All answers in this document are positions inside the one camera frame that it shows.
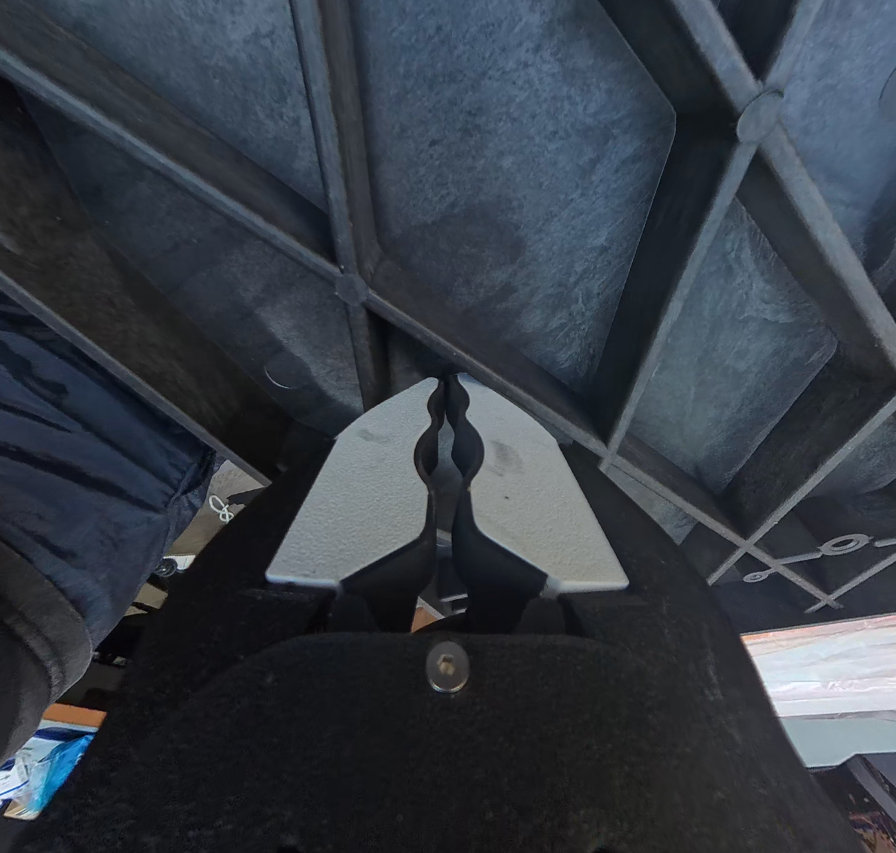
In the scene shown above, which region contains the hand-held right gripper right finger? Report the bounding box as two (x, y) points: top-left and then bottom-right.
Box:
(451, 374), (630, 634)

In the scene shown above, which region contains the blue and white packet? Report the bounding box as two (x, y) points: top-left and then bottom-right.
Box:
(0, 726), (96, 823)

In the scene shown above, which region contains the pale plastic sheet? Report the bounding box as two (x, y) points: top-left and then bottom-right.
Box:
(741, 613), (896, 771)

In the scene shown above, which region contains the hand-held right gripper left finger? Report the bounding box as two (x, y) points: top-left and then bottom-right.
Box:
(266, 377), (447, 634)

